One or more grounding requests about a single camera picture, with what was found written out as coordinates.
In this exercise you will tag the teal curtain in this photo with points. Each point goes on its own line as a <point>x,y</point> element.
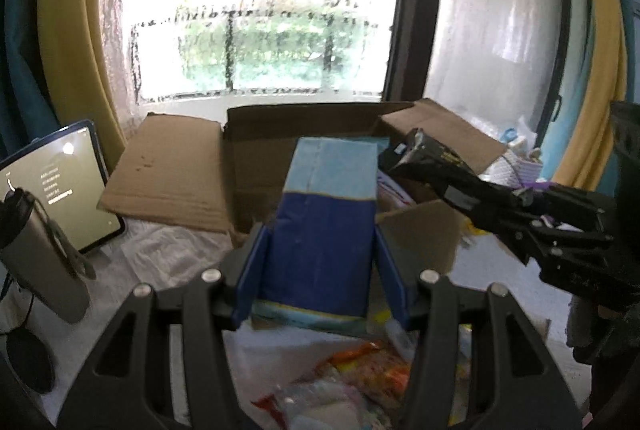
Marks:
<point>22,59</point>

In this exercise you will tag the steel tumbler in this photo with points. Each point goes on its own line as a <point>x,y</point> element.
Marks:
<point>45,260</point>

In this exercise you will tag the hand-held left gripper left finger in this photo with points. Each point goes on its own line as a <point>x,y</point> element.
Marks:
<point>252,277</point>

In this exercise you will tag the dark snack packet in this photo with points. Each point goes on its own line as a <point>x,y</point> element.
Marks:
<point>435,149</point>

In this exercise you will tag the white crumpled paper sheet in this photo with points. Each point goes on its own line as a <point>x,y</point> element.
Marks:
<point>170,250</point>

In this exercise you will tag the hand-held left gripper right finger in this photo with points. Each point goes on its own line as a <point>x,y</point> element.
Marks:
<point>395,282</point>

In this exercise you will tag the red snack packet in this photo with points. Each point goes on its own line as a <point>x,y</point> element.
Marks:
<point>365,367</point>

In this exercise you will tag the black round pad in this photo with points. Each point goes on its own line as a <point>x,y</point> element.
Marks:
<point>30,360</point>

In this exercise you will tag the tablet computer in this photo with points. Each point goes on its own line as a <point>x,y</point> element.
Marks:
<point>70,190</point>

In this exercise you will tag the dark window frame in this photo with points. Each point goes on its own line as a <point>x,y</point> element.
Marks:
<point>410,9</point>

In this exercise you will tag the brown cardboard box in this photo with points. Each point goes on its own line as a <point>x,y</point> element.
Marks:
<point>260,149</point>

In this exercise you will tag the black balcony railing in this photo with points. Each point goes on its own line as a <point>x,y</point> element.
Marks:
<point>230,54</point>

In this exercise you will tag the white pink snack packet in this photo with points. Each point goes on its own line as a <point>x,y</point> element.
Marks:
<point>395,195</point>

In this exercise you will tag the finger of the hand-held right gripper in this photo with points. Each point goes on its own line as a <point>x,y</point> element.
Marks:
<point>480,190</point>
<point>510,235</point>

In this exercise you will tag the blue snack box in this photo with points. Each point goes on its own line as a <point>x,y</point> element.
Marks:
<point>320,235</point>

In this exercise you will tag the white woven basket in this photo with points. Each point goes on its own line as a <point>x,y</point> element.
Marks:
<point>515,167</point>

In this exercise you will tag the yellow curtain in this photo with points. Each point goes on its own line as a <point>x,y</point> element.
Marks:
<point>70,19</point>
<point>600,59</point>

